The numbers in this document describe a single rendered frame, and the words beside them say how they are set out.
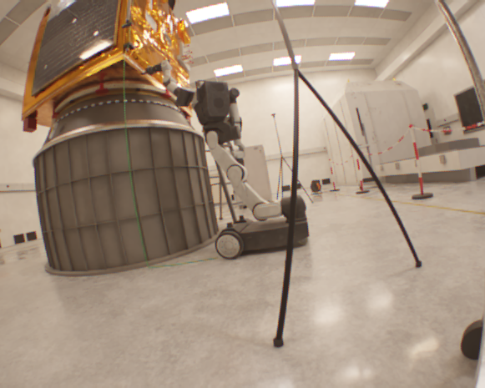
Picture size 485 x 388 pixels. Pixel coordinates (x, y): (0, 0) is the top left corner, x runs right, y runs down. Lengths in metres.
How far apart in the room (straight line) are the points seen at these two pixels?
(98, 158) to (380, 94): 7.42
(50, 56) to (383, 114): 7.75
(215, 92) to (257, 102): 8.57
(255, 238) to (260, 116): 8.81
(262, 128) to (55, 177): 8.82
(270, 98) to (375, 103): 4.79
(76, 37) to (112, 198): 1.81
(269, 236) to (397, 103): 7.06
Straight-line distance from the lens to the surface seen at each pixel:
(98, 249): 2.03
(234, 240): 1.60
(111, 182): 1.93
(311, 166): 9.94
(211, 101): 1.83
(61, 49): 3.00
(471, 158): 4.45
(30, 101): 3.21
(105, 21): 2.65
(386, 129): 7.56
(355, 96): 7.42
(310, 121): 10.29
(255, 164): 5.75
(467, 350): 0.66
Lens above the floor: 0.46
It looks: 1 degrees down
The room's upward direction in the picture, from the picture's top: 10 degrees counter-clockwise
